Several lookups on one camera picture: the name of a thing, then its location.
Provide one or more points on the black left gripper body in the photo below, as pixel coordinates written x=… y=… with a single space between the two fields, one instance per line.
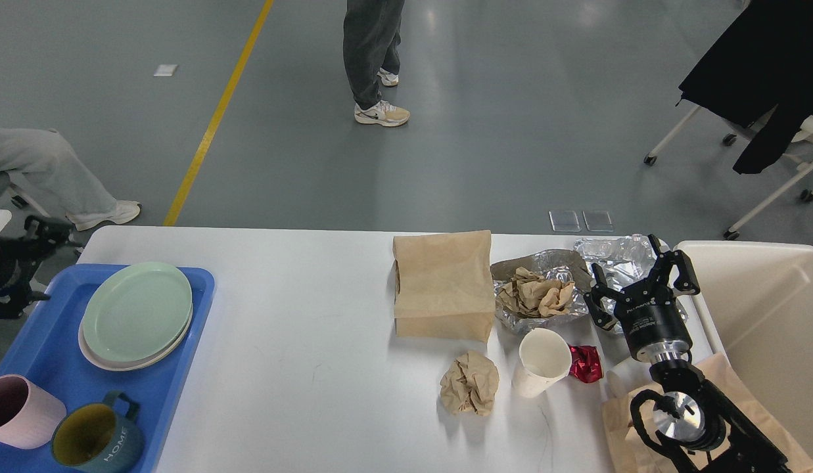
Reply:
x=17 y=265

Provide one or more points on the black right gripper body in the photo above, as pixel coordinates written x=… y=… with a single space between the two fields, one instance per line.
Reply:
x=653 y=327

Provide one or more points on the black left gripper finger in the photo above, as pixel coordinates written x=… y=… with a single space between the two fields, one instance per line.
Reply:
x=44 y=235
x=14 y=303

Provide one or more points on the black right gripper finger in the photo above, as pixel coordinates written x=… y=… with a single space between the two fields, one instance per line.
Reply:
x=593 y=299
x=659 y=275

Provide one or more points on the pink ribbed mug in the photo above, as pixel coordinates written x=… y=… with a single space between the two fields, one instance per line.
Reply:
x=28 y=414

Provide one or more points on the mint green plate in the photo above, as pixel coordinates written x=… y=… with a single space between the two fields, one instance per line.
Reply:
x=137 y=312

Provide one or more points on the dark teal mug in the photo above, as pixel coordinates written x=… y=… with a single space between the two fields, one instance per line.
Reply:
x=100 y=436

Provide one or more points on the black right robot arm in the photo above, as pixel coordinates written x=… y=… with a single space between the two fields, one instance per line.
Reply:
x=690 y=414

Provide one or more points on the aluminium foil with paper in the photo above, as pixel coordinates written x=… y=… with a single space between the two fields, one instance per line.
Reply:
x=566 y=265

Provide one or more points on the crumpled aluminium foil sheet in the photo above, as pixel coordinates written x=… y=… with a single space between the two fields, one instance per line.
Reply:
x=625 y=261

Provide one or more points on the blue plastic tray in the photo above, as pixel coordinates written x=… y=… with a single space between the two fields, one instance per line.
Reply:
x=46 y=352

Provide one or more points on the crumpled brown paper in foil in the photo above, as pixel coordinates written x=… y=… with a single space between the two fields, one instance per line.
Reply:
x=533 y=295

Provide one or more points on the red foil wrapper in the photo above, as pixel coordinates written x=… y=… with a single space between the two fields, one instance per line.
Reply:
x=585 y=364

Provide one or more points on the grey chair with legs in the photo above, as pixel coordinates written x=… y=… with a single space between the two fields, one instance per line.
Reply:
x=17 y=198

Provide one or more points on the seated person grey trousers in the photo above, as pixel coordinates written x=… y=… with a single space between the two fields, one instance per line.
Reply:
x=47 y=161

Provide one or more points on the white paper cup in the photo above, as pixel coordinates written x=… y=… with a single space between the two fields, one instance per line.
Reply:
x=544 y=359

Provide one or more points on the beige plastic bin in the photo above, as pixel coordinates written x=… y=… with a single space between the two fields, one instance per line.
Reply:
x=756 y=302

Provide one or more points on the pink plate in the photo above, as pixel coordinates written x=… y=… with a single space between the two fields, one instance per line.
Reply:
x=101 y=363

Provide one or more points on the flat brown paper bag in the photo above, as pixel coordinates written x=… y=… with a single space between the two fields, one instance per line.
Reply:
x=629 y=454

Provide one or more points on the crumpled brown paper ball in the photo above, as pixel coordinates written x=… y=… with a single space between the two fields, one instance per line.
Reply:
x=470 y=384

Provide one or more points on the black jacket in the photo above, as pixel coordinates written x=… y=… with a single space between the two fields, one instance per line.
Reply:
x=762 y=65

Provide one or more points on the standing person in jeans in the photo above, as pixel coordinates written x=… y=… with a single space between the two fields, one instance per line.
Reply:
x=371 y=36

